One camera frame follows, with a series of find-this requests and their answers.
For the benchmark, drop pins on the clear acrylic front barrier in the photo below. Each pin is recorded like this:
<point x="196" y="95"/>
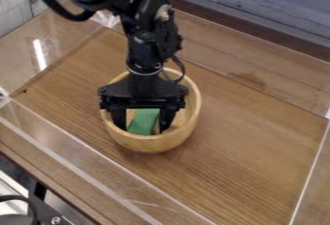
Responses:
<point x="104" y="190"/>

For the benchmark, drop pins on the black table leg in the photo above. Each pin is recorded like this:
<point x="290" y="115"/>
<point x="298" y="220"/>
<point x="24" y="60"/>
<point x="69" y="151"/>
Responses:
<point x="40" y="191"/>

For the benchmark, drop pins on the brown wooden bowl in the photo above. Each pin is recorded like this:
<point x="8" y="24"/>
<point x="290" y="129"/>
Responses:
<point x="160" y="141"/>

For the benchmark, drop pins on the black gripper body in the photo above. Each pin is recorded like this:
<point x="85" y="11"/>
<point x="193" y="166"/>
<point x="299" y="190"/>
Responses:
<point x="143" y="92"/>

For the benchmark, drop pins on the black device with knob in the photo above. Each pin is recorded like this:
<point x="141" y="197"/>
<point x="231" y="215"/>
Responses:
<point x="46" y="215"/>

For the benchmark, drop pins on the green rectangular block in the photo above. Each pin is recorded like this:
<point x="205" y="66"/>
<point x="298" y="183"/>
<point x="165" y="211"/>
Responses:
<point x="143" y="121"/>

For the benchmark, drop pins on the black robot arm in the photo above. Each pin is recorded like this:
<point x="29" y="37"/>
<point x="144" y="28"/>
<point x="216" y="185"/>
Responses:
<point x="153" y="41"/>

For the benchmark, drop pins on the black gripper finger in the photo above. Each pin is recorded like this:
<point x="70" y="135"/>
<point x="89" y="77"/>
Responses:
<point x="167" y="115"/>
<point x="119" y="117"/>

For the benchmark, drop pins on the clear acrylic corner bracket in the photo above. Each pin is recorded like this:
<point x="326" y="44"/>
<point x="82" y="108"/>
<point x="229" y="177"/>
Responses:
<point x="105" y="19"/>

